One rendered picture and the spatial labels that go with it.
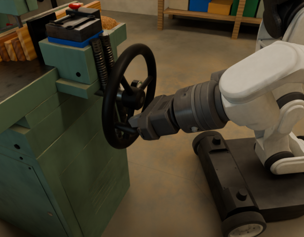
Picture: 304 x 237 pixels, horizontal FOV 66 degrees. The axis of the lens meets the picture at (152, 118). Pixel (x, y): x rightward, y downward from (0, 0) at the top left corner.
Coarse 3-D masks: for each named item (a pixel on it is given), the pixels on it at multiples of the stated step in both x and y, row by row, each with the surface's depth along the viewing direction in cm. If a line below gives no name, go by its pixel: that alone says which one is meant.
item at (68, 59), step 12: (48, 48) 56; (60, 48) 55; (72, 48) 54; (84, 48) 53; (48, 60) 59; (60, 60) 57; (72, 60) 56; (84, 60) 54; (60, 72) 60; (72, 72) 58; (84, 72) 56; (96, 72) 59
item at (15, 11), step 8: (0, 0) 58; (8, 0) 57; (16, 0) 57; (24, 0) 59; (32, 0) 61; (0, 8) 59; (8, 8) 58; (16, 8) 58; (24, 8) 60; (32, 8) 62; (16, 16) 63
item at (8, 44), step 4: (8, 40) 60; (4, 44) 59; (8, 44) 59; (8, 48) 60; (12, 48) 60; (8, 52) 61; (12, 52) 60; (12, 56) 61; (16, 56) 61; (12, 60) 62; (16, 60) 62
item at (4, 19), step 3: (0, 15) 77; (3, 15) 78; (6, 15) 79; (0, 18) 78; (3, 18) 78; (6, 18) 79; (0, 21) 78; (3, 21) 79; (6, 21) 80; (0, 24) 78; (3, 24) 79; (0, 27) 78
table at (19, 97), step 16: (0, 64) 60; (16, 64) 60; (32, 64) 60; (0, 80) 54; (16, 80) 54; (32, 80) 54; (48, 80) 58; (64, 80) 60; (96, 80) 60; (0, 96) 49; (16, 96) 50; (32, 96) 54; (48, 96) 59; (80, 96) 59; (0, 112) 48; (16, 112) 51; (0, 128) 49
